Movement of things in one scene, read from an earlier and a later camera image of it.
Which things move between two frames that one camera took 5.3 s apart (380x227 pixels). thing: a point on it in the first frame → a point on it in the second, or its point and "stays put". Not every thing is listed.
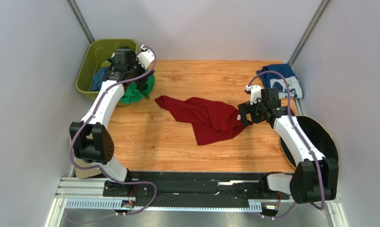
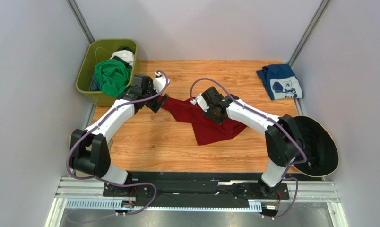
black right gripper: [250, 111] → [211, 109]
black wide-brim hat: [317, 134] stays put
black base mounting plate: [193, 188] stays put
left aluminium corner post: [79, 19] stays put
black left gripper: [140, 82] → [156, 106]
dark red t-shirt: [211, 120] stays put
